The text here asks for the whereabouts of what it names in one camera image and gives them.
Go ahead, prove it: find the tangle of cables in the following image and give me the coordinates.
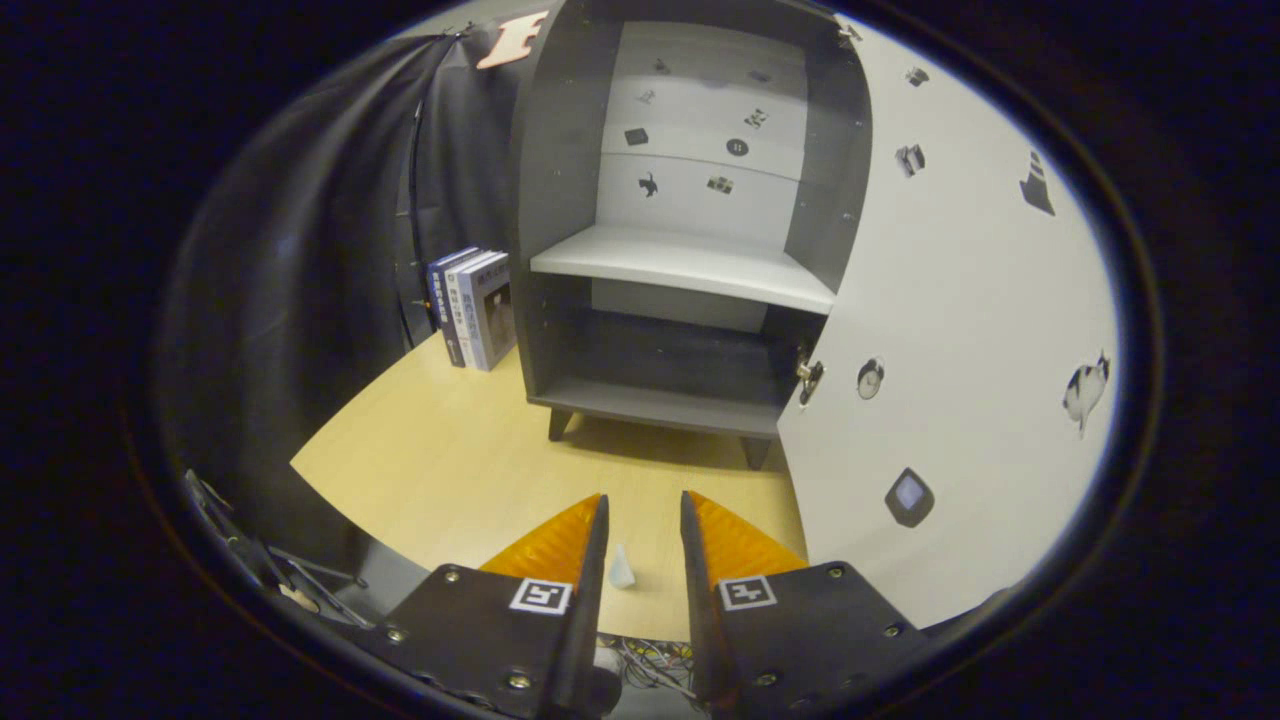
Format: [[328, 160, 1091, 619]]
[[598, 633, 701, 701]]

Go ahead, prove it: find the dark blue spine book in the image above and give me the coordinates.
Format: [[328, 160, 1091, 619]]
[[426, 246, 481, 336]]

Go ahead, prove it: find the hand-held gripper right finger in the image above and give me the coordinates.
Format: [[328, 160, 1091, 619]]
[[679, 489, 931, 717]]

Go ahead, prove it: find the black backdrop cloth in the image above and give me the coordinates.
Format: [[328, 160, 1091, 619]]
[[160, 10, 551, 581]]

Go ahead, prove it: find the grey cover book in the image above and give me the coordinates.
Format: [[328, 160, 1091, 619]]
[[460, 252, 518, 373]]

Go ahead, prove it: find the white spine book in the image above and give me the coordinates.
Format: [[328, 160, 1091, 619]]
[[443, 250, 496, 368]]

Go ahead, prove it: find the white cabinet shelf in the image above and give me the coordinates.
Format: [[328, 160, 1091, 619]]
[[530, 222, 836, 316]]

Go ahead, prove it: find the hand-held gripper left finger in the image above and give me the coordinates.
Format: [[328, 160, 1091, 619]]
[[352, 492, 621, 720]]

